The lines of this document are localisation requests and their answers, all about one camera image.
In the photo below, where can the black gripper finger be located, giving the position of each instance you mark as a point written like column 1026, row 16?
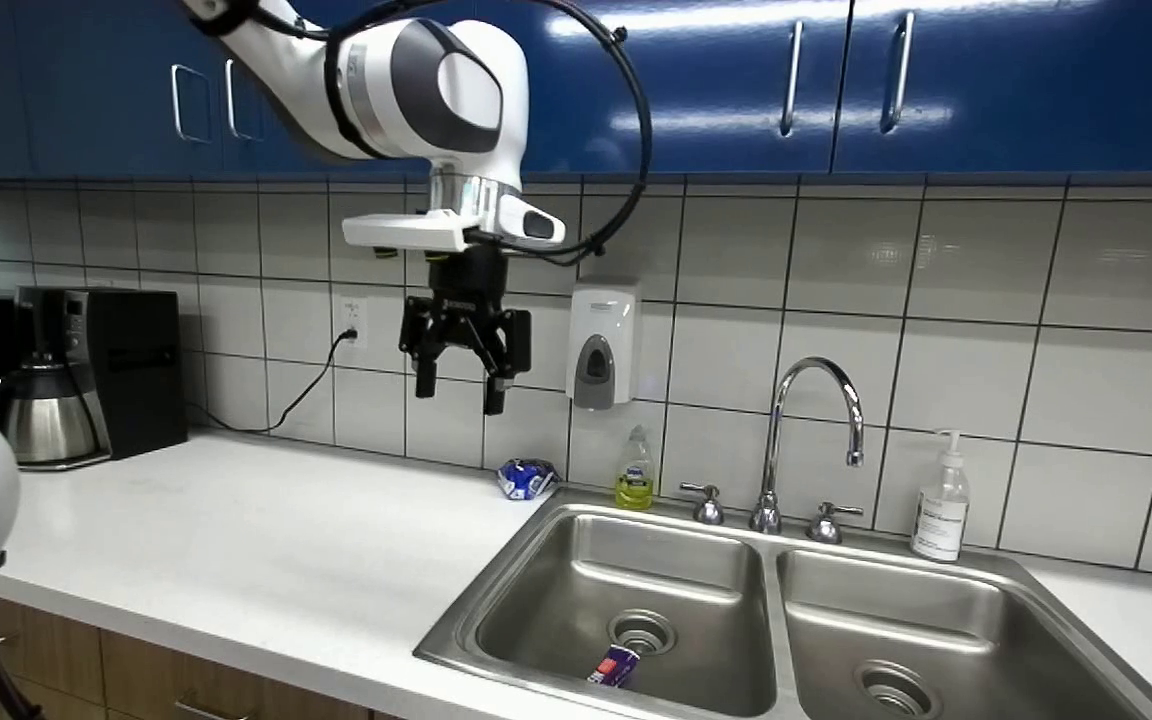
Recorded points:
column 505, row 350
column 423, row 342

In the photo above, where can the white wall soap dispenser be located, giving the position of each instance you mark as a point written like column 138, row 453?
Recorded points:
column 600, row 333

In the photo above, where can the white wall outlet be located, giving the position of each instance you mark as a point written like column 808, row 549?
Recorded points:
column 351, row 317

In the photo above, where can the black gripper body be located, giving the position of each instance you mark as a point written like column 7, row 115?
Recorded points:
column 469, row 285

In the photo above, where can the steel coffee carafe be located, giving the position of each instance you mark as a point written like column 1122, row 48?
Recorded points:
column 54, row 423

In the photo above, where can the black coffee maker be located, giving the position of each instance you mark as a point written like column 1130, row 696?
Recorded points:
column 128, row 373

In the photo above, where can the clear pump soap bottle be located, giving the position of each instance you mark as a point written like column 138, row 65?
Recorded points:
column 938, row 514

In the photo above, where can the wooden base cabinet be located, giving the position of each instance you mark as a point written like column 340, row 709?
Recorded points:
column 109, row 666

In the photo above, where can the purple protein chocolate bar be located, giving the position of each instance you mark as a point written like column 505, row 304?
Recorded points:
column 618, row 661

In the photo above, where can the chrome gooseneck faucet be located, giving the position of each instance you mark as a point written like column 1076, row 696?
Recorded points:
column 775, row 453

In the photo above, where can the yellow dish soap bottle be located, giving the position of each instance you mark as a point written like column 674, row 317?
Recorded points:
column 634, row 486

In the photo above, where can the blue snack wrapper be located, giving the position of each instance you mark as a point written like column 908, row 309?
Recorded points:
column 525, row 482

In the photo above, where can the stainless steel double sink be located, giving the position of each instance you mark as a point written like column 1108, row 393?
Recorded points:
column 680, row 602

